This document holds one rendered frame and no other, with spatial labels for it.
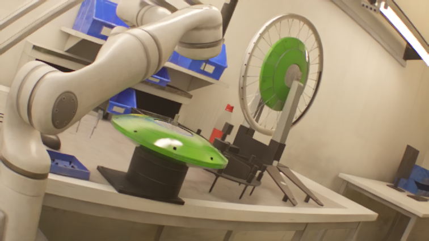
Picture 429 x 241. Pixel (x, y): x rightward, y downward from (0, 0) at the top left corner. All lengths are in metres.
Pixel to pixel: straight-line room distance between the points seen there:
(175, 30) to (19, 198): 0.42
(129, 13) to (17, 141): 0.60
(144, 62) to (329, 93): 2.51
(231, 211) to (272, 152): 0.55
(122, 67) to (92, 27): 1.07
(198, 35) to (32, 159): 0.44
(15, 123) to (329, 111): 2.77
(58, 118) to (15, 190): 0.14
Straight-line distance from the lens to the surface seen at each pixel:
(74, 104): 0.64
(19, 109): 0.65
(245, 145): 1.93
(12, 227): 0.69
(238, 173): 1.51
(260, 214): 1.46
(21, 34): 0.95
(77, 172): 1.08
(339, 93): 3.29
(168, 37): 0.81
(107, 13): 2.00
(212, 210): 1.30
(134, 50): 0.74
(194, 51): 0.93
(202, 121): 2.45
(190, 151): 1.08
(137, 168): 1.17
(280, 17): 1.80
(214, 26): 0.92
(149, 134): 1.08
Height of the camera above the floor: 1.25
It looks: 5 degrees down
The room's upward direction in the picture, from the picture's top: 21 degrees clockwise
